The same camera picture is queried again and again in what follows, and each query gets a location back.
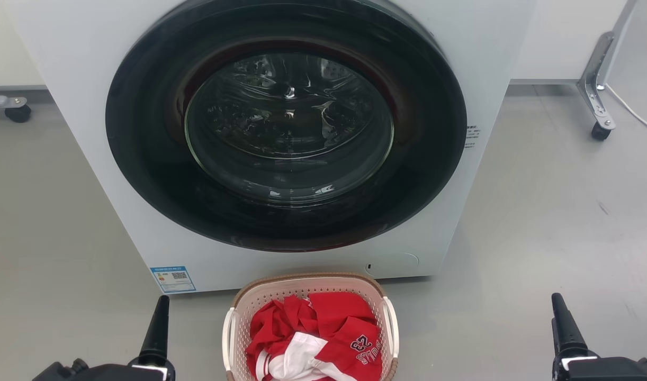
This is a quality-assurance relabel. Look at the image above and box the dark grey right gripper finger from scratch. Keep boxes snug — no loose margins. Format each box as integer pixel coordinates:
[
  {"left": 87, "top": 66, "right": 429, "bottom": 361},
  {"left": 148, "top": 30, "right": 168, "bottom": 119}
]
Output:
[{"left": 551, "top": 293, "right": 589, "bottom": 358}]

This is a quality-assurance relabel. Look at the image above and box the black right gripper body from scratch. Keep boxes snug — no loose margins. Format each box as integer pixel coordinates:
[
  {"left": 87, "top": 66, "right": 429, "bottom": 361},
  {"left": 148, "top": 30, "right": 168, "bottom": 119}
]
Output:
[{"left": 552, "top": 349, "right": 647, "bottom": 381}]

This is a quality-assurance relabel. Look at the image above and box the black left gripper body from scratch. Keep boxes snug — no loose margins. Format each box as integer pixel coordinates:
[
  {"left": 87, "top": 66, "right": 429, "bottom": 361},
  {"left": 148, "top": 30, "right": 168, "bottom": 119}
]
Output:
[{"left": 32, "top": 358, "right": 176, "bottom": 381}]

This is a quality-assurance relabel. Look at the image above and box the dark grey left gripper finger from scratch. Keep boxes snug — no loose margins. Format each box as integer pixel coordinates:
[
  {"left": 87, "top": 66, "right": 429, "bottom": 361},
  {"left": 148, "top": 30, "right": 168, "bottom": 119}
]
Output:
[{"left": 138, "top": 295, "right": 170, "bottom": 367}]

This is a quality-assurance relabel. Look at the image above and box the beige perforated plastic laundry basket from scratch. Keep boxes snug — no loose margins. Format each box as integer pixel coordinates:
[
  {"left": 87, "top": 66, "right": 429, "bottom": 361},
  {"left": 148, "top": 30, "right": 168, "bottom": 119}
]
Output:
[{"left": 222, "top": 273, "right": 400, "bottom": 381}]

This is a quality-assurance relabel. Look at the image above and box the blue energy label sticker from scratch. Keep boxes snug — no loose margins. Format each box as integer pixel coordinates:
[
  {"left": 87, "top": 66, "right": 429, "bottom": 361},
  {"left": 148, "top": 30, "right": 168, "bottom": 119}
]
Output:
[{"left": 150, "top": 266, "right": 197, "bottom": 294}]

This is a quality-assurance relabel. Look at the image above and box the white garment with red trim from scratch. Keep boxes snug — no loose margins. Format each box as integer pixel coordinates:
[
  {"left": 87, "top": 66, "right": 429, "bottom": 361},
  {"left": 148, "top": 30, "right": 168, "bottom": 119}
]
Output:
[{"left": 256, "top": 332, "right": 357, "bottom": 381}]

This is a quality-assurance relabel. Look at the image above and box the red basketball jersey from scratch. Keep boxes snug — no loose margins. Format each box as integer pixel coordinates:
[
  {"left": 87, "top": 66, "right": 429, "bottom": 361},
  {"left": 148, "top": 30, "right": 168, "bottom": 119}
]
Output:
[{"left": 246, "top": 292, "right": 383, "bottom": 381}]

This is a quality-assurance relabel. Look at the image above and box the round white filter cover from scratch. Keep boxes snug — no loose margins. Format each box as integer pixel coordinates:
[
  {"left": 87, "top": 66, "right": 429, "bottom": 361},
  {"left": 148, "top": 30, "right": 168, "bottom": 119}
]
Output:
[{"left": 365, "top": 252, "right": 420, "bottom": 277}]

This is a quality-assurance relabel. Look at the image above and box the round black washing machine door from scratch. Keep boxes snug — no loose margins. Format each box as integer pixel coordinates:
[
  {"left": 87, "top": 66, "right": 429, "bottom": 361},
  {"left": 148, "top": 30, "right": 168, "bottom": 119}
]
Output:
[{"left": 105, "top": 0, "right": 468, "bottom": 253}]

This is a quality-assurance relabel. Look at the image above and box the white front-load washing machine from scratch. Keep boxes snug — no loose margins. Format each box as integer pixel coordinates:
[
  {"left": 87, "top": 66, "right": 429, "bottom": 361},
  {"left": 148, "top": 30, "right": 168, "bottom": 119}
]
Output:
[{"left": 3, "top": 0, "right": 536, "bottom": 295}]

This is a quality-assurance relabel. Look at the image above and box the white partition panel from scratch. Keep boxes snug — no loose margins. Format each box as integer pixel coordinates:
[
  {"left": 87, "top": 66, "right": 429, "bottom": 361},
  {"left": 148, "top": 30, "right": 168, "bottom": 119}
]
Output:
[
  {"left": 509, "top": 0, "right": 629, "bottom": 85},
  {"left": 0, "top": 0, "right": 47, "bottom": 91}
]

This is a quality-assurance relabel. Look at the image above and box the thin white cable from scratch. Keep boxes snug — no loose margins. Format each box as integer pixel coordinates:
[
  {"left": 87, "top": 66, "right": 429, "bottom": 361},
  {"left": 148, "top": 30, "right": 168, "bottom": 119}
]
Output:
[{"left": 605, "top": 83, "right": 647, "bottom": 140}]

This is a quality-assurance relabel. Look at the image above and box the metal caster bracket right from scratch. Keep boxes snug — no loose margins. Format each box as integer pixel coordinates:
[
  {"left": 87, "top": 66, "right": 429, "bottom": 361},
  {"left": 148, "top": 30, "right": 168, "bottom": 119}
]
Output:
[{"left": 576, "top": 0, "right": 639, "bottom": 131}]

